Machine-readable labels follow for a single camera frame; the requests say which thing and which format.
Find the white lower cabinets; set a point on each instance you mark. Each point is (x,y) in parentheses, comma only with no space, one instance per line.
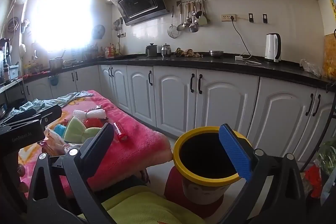
(173,98)

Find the metal bowl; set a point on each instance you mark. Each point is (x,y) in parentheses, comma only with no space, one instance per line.
(216,54)

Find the white pink snack wrapper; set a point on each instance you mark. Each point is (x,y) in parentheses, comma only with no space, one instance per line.
(53,141)

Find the wall power strip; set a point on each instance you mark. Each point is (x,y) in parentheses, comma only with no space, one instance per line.
(227,17)

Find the red bag on floor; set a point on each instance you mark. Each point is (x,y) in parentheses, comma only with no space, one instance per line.
(313,179)

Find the blue sponge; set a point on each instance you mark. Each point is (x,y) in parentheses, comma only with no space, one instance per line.
(59,130)

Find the green sponge cloth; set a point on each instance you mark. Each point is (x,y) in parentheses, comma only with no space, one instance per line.
(78,130)

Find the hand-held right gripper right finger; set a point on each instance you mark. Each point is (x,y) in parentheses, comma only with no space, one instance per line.
(236,153)

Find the metal strainer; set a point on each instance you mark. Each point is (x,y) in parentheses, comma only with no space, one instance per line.
(173,31)

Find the ginger roots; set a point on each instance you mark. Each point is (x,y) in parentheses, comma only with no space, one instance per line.
(187,53)

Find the red plastic tube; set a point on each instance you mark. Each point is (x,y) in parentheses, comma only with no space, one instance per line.
(120,133)

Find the window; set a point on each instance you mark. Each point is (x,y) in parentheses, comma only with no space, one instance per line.
(63,14)

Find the yellow wall poster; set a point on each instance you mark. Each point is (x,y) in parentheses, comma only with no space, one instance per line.
(332,3)

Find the utensil hanging rail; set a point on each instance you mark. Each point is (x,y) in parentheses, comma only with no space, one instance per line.
(193,0)

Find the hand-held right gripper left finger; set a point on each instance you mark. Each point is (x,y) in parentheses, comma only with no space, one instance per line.
(99,146)

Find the white power adapter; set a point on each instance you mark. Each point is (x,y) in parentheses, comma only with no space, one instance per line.
(239,58)

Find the yellow green cloth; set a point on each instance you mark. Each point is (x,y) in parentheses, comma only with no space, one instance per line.
(147,209)

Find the green spatula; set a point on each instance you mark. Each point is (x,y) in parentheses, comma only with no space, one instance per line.
(203,19)

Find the grey metal kettle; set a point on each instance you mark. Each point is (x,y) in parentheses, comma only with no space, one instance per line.
(151,50)

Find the pink printed blanket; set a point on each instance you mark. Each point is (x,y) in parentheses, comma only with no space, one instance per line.
(141,145)

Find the white electric kettle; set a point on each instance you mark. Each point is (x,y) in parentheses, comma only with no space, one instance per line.
(271,48)

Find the condiment bottles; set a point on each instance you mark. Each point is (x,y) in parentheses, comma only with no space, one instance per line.
(112,50)

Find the yellow rimmed red trash bin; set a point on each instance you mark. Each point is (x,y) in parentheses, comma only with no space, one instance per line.
(199,193)

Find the metal ladle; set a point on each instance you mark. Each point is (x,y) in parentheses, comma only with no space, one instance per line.
(193,27)

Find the bag of green vegetables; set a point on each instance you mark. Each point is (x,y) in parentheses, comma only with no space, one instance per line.
(328,157)

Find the large steel stockpot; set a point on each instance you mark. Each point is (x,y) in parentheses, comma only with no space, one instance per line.
(55,64)

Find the cork board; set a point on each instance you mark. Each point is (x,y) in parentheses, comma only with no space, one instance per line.
(330,58)

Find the clear plastic bag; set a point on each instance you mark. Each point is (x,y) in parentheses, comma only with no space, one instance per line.
(311,67)

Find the red plastic bag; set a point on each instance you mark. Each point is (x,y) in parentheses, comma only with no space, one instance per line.
(93,123)

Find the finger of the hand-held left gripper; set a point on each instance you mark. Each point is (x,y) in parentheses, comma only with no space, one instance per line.
(19,115)
(51,112)

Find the light blue cloth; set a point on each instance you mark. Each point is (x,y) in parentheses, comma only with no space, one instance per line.
(60,101)

